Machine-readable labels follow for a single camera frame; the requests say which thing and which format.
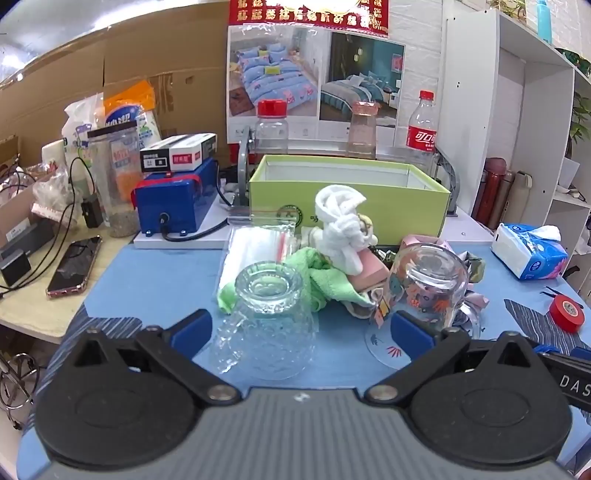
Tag orange and blue pack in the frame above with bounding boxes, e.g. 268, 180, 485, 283
102, 80, 162, 145

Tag metal wire rack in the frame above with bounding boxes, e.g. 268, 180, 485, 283
0, 353, 40, 431

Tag open cardboard box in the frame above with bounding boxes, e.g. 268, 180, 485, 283
0, 185, 57, 260

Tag brown cardboard sheet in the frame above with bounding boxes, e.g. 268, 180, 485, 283
0, 0, 232, 185

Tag black cable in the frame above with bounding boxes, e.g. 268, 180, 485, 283
159, 213, 230, 243

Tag red thermos flask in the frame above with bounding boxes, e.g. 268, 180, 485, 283
475, 158, 508, 227

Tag green microfiber cloth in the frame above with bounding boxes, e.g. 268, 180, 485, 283
217, 247, 371, 315

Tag white plastic bag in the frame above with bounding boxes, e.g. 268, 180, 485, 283
62, 95, 108, 160

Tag red tape roll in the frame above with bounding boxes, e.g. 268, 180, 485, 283
549, 295, 586, 334

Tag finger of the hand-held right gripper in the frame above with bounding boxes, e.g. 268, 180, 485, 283
531, 344, 591, 368

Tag blue table mat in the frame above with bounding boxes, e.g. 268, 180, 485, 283
18, 242, 591, 480

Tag white shelf unit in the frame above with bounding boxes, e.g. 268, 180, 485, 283
438, 7, 591, 296

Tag blue tissue pack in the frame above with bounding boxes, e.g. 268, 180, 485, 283
490, 223, 570, 281

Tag black plug adapter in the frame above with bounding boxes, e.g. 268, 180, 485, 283
81, 194, 105, 230

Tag pink lid clear bottle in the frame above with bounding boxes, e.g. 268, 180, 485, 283
346, 102, 382, 160

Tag black charger block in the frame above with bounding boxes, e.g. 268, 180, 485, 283
0, 249, 32, 288

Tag blue metal device box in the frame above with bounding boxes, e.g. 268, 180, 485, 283
131, 157, 221, 241

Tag beige thermos flask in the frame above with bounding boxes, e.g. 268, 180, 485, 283
507, 171, 533, 228

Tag light blue bottle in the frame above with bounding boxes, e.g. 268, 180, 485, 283
536, 0, 554, 45

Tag black and white carton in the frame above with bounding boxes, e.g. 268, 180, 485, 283
140, 133, 218, 174

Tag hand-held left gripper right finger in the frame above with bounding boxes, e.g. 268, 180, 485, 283
364, 310, 539, 409

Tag bedding picture wall poster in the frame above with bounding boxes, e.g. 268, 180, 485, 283
226, 0, 407, 145

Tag green cardboard box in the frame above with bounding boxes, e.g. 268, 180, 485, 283
248, 154, 452, 245

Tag silver pink ribbon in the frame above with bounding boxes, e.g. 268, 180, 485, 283
451, 281, 491, 326

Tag clear zip bag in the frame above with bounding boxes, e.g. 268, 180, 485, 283
219, 222, 297, 296

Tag red lid clear jar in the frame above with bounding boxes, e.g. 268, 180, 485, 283
253, 99, 290, 156

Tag dark floral fabric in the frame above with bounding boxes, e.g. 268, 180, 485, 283
462, 251, 487, 284

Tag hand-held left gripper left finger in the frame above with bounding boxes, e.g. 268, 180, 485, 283
69, 308, 242, 407

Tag printed glass cup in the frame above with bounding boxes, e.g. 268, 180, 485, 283
365, 244, 472, 370

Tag clear container with black lid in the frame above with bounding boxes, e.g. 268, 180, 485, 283
87, 127, 142, 239

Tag red label cola bottle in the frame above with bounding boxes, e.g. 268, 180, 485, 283
406, 90, 438, 176

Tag pink wipes pack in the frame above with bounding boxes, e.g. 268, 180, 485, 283
346, 249, 391, 294

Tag clear ribbed glass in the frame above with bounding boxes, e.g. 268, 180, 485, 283
210, 261, 319, 382

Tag green potted plant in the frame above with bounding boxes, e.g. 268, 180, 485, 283
566, 90, 591, 160

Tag white knotted cloth bundle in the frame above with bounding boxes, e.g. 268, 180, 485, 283
315, 185, 369, 274

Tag white desk riser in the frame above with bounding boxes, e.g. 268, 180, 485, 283
134, 198, 497, 251

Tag smartphone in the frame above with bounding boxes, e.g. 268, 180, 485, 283
46, 235, 103, 300

